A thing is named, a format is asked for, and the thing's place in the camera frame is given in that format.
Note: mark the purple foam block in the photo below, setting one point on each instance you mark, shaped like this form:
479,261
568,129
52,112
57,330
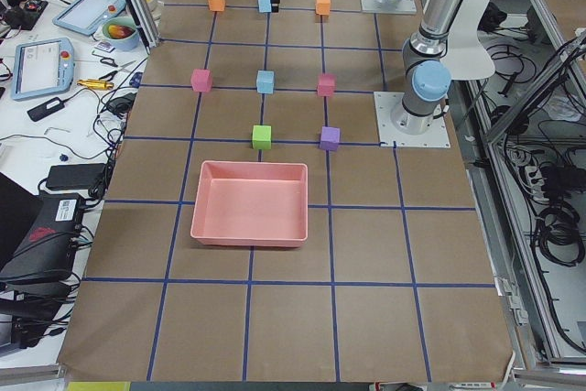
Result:
330,138

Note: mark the teach pendant tablet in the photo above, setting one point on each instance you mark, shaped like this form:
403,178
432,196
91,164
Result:
85,16
42,68

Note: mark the light blue foam block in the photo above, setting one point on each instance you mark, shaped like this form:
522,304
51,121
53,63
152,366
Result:
264,6
265,82

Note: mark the orange foam block left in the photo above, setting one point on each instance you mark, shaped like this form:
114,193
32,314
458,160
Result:
217,5

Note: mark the pink foam block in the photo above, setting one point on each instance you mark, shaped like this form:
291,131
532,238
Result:
201,80
326,85

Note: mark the blue bowl with fruit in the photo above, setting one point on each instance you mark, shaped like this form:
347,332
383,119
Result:
121,33

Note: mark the white bowl with lemon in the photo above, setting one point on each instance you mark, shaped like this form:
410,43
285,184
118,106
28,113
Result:
156,8

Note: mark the pink plastic tray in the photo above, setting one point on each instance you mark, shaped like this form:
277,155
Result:
258,204

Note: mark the far teach pendant tablet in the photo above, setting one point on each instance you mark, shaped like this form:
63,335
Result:
85,16

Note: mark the green foam block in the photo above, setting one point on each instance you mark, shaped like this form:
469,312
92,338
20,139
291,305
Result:
262,137

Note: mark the black power adapter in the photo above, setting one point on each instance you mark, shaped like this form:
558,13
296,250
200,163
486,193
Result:
74,177

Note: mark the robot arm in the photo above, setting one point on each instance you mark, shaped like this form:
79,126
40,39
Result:
427,80

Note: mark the near teach pendant tablet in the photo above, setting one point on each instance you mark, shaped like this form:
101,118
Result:
42,68

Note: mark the pink foam block left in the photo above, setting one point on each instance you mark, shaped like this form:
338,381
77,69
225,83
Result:
201,80

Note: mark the brass cylinder tool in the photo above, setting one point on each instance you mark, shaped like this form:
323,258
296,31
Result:
93,84

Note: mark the black laptop computer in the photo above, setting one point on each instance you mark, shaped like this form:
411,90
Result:
37,235

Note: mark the orange foam block right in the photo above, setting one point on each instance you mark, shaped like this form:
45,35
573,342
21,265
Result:
323,7

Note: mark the orange foam block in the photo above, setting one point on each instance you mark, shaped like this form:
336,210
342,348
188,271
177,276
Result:
323,7
217,5

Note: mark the pink foam block right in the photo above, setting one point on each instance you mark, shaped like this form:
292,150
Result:
326,85

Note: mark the black handled scissors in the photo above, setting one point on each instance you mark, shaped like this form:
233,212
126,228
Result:
115,68

